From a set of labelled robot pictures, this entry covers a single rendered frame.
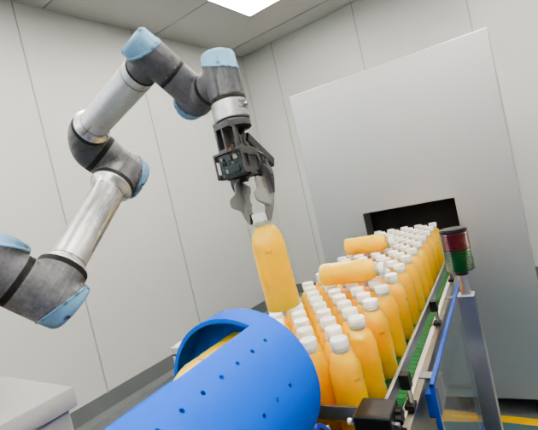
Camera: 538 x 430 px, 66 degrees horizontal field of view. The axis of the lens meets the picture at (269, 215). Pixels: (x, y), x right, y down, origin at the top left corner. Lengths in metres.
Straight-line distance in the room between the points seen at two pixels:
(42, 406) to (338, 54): 4.96
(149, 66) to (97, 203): 0.39
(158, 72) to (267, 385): 0.65
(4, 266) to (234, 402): 0.57
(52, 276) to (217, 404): 0.54
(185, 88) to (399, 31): 4.37
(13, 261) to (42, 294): 0.09
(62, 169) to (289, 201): 3.02
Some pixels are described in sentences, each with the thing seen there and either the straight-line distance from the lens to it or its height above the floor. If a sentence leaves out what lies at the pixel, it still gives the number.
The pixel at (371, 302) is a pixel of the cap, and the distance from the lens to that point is 1.13.
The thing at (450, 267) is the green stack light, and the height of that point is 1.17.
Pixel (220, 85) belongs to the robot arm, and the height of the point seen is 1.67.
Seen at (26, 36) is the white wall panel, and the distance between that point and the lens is 4.16.
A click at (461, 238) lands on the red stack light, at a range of 1.05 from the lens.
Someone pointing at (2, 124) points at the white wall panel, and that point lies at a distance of 3.76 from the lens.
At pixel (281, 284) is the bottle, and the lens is 0.85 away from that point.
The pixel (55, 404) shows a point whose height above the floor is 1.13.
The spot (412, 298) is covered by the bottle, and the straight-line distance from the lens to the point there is 1.51.
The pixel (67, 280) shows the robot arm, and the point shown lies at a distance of 1.02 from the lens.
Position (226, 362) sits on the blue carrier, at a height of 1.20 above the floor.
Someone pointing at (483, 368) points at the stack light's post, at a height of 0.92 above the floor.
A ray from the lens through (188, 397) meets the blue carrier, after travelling 0.59.
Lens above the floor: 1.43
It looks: 2 degrees down
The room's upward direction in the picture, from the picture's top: 13 degrees counter-clockwise
